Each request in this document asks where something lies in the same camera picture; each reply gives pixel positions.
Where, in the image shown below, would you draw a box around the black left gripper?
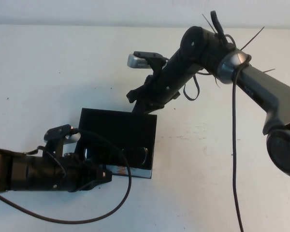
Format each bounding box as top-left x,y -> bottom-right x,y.
60,152 -> 113,193

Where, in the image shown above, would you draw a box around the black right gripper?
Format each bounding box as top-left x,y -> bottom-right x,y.
126,72 -> 185,116

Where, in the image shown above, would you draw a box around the black glasses case printed sides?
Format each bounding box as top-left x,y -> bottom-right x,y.
74,108 -> 158,180

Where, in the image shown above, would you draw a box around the black framed glasses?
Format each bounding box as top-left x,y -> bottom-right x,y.
83,144 -> 150,169

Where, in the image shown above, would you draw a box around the black left camera cable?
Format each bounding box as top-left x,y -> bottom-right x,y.
0,129 -> 133,225

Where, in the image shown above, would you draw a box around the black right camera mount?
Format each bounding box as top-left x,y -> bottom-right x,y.
134,50 -> 171,80

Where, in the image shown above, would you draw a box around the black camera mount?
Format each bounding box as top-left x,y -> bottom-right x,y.
134,50 -> 171,80
43,124 -> 74,159

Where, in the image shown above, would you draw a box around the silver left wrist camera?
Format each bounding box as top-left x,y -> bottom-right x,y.
43,124 -> 82,145

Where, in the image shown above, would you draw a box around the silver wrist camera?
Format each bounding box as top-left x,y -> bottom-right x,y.
43,124 -> 82,145
127,51 -> 152,70

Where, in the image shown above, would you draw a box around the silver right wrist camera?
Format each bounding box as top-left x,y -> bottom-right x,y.
127,51 -> 152,70

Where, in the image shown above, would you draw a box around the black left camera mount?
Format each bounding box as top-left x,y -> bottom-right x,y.
43,124 -> 74,159

